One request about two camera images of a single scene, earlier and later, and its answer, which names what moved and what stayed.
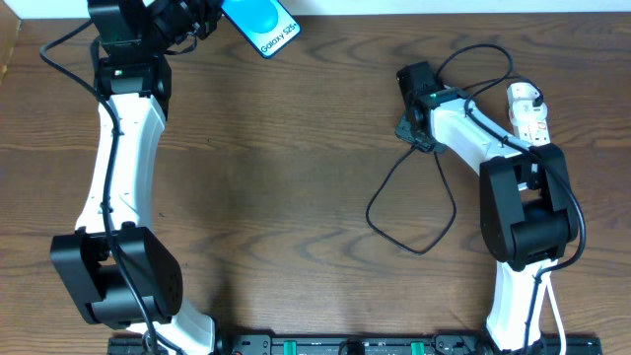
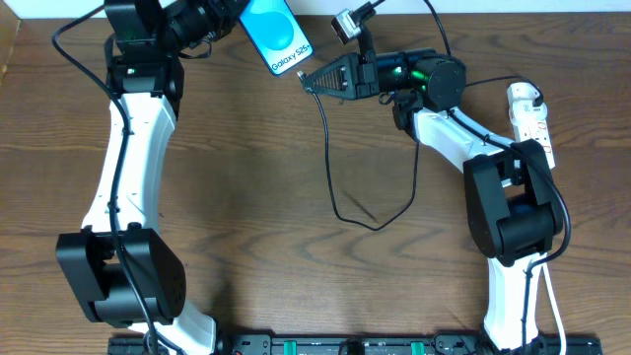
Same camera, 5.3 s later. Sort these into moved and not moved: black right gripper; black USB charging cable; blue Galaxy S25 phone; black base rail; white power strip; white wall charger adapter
Moved: black right gripper; black USB charging cable; blue Galaxy S25 phone
Not moved: white power strip; white wall charger adapter; black base rail
